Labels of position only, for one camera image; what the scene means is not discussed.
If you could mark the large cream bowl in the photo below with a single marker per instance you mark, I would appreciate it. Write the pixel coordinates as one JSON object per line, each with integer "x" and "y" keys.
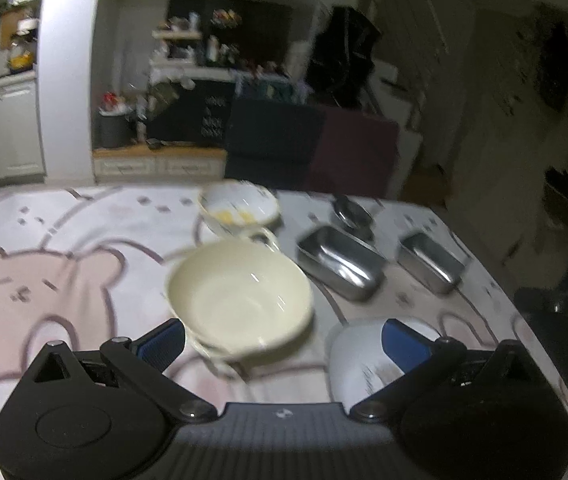
{"x": 239, "y": 290}

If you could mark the oval steel bowl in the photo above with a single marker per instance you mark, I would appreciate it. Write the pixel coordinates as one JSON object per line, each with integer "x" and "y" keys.
{"x": 351, "y": 212}

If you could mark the large rectangular steel tray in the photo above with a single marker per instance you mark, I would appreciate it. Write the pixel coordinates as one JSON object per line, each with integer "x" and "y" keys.
{"x": 339, "y": 265}

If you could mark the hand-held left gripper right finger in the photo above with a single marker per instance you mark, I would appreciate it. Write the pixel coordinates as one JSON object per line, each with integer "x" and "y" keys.
{"x": 404, "y": 345}

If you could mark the grey trash bin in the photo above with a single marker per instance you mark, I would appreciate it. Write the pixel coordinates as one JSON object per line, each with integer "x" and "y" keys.
{"x": 114, "y": 130}

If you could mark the dark teal cloth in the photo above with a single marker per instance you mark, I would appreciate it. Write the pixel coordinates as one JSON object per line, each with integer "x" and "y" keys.
{"x": 549, "y": 310}

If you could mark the wooden bench with drawers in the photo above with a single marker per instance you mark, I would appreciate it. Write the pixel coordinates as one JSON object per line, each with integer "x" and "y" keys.
{"x": 159, "y": 162}

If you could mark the small rectangular steel tray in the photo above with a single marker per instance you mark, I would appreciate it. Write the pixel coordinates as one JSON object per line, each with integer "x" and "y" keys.
{"x": 431, "y": 262}

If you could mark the cardboard box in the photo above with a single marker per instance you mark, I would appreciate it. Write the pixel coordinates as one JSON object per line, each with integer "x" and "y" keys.
{"x": 426, "y": 185}

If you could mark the yellow pot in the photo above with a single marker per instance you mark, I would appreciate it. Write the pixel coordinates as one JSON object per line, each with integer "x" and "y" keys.
{"x": 21, "y": 60}

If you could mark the white wall shelf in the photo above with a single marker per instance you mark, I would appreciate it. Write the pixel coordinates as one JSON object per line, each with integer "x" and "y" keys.
{"x": 176, "y": 34}

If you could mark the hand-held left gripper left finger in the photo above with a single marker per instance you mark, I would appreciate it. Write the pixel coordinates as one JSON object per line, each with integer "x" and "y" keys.
{"x": 161, "y": 344}

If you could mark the floral yellow patterned bowl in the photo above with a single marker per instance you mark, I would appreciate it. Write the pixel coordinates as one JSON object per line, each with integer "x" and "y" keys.
{"x": 239, "y": 210}

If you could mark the maroon cushion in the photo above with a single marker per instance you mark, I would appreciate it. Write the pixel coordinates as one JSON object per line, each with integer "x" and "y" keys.
{"x": 354, "y": 150}

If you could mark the white printed bowl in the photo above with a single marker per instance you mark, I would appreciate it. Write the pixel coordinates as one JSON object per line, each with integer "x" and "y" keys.
{"x": 359, "y": 360}

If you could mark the olive green cloth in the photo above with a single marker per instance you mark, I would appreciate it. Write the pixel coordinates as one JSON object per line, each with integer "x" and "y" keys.
{"x": 164, "y": 94}

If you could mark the black lettered banner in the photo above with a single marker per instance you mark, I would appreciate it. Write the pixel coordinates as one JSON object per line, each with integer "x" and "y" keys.
{"x": 199, "y": 115}

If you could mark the white kitchen cabinet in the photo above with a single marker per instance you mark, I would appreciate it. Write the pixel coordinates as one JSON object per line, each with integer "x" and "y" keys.
{"x": 11, "y": 130}

